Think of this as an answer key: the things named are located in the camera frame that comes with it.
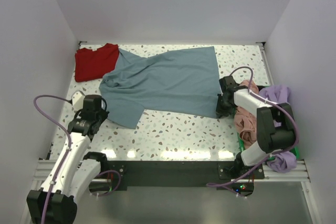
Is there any folded red t-shirt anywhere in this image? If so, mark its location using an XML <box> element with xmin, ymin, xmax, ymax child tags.
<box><xmin>75</xmin><ymin>43</ymin><xmax>119</xmax><ymax>82</ymax></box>

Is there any green plastic bin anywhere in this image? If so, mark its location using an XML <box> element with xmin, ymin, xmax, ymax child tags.
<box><xmin>236</xmin><ymin>84</ymin><xmax>301</xmax><ymax>161</ymax></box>

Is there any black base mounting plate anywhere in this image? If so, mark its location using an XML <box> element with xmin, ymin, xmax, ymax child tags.
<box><xmin>89</xmin><ymin>159</ymin><xmax>265</xmax><ymax>193</ymax></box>

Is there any crumpled lilac t-shirt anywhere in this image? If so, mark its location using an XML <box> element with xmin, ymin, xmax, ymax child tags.
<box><xmin>259</xmin><ymin>85</ymin><xmax>297</xmax><ymax>173</ymax></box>

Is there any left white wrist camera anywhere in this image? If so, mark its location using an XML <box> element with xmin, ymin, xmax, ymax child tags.
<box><xmin>71</xmin><ymin>90</ymin><xmax>85</xmax><ymax>111</ymax></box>

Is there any blue-grey t-shirt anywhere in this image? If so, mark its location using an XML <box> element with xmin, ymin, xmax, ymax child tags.
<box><xmin>99</xmin><ymin>47</ymin><xmax>221</xmax><ymax>129</ymax></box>

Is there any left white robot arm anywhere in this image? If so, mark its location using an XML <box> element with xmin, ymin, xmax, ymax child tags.
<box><xmin>27</xmin><ymin>91</ymin><xmax>109</xmax><ymax>223</ymax></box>

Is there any crumpled pink t-shirt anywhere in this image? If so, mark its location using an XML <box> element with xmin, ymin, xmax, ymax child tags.
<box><xmin>233</xmin><ymin>79</ymin><xmax>260</xmax><ymax>150</ymax></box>

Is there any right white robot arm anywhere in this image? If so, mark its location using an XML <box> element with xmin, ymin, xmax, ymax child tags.
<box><xmin>216</xmin><ymin>76</ymin><xmax>298</xmax><ymax>178</ymax></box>

